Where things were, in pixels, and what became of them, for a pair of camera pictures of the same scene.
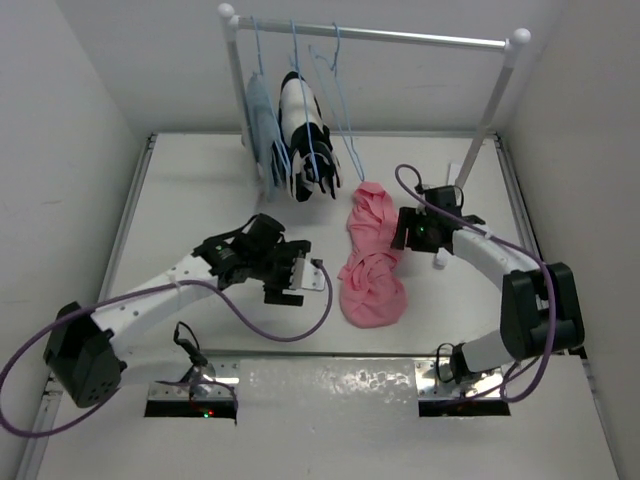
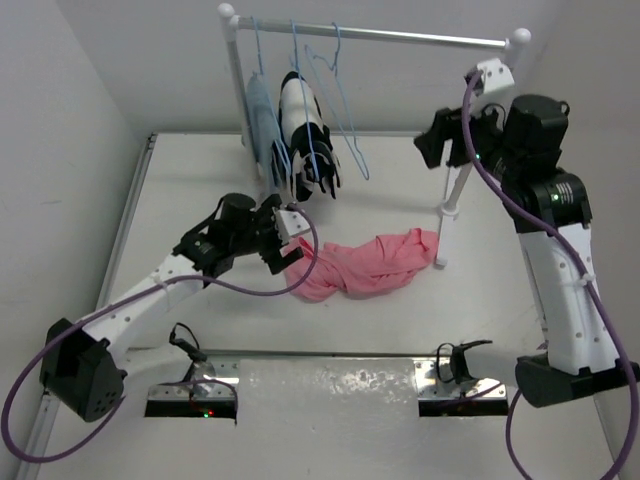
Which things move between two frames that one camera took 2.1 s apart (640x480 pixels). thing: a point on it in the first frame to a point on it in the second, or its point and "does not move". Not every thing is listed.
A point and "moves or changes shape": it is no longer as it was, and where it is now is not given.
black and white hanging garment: (302, 152) does not move
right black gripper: (408, 217) to (447, 125)
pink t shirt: (373, 291) moves or changes shape
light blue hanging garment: (262, 132) does not move
